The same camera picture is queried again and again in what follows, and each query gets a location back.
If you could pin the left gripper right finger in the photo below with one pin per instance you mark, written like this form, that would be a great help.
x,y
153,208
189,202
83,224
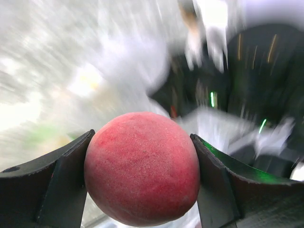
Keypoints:
x,y
235,195

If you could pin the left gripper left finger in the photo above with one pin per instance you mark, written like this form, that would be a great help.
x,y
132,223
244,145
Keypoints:
x,y
47,192

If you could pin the pink fruit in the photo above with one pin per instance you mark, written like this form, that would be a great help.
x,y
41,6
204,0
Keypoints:
x,y
142,169

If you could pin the clear plastic bag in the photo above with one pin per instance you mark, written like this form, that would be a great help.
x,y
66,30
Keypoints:
x,y
67,66

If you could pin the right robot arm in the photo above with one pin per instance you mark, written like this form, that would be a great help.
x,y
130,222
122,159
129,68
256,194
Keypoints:
x,y
243,81

